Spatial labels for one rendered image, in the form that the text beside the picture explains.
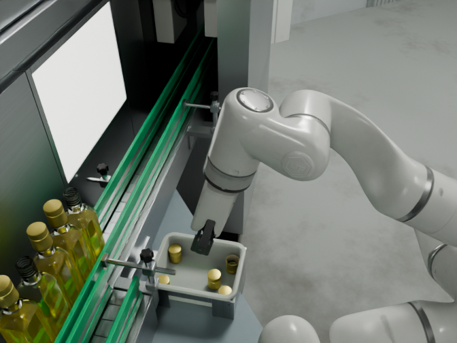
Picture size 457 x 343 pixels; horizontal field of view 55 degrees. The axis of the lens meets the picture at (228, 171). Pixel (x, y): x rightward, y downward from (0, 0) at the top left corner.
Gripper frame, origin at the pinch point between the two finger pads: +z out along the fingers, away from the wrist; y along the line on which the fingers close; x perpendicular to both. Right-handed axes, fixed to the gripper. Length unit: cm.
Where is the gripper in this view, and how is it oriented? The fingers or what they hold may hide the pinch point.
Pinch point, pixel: (205, 233)
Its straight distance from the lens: 76.6
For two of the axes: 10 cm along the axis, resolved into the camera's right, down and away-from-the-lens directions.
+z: -2.5, 6.8, 6.9
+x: 9.5, 3.2, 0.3
